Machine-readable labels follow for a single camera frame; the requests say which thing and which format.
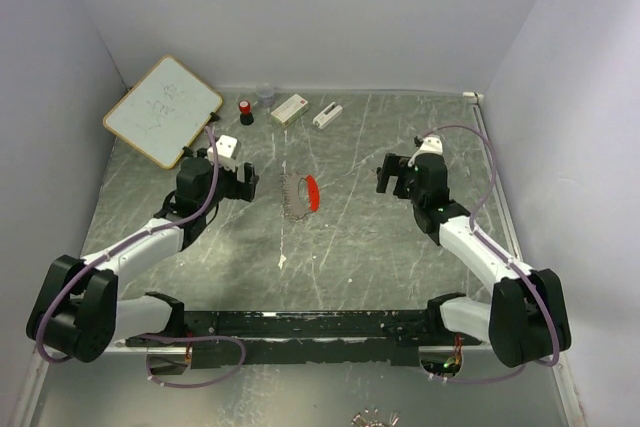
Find red black stamp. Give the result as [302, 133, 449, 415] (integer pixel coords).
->
[238, 99, 254, 126]

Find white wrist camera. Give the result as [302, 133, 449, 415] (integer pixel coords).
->
[206, 135, 241, 172]
[407, 134, 443, 167]

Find small metal parts pile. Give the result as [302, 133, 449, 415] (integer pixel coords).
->
[350, 409, 400, 427]

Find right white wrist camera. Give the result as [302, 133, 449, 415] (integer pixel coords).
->
[407, 134, 443, 167]

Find small whiteboard wooden frame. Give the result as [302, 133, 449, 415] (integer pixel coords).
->
[103, 55, 223, 169]

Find white rectangular device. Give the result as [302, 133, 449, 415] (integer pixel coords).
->
[313, 102, 343, 130]

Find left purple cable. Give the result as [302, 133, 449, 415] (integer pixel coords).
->
[35, 126, 247, 389]

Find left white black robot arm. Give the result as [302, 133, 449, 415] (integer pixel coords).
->
[26, 157, 259, 363]

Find purple cable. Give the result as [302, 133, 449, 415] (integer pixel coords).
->
[35, 126, 247, 389]
[422, 124, 560, 384]

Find aluminium frame rail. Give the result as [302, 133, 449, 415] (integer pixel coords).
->
[463, 92, 587, 426]

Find red carabiner keyring with keys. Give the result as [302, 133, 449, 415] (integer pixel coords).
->
[282, 173, 320, 221]

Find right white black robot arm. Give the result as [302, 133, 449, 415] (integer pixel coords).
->
[376, 152, 572, 367]

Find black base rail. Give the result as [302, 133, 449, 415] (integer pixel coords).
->
[124, 309, 484, 371]

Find white cardboard box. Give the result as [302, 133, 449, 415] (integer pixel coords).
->
[270, 94, 309, 128]

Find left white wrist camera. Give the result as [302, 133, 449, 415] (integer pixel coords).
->
[206, 135, 241, 172]

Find clear plastic cup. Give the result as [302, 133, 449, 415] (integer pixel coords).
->
[255, 83, 275, 109]

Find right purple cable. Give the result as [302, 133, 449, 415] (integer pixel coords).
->
[422, 124, 560, 384]

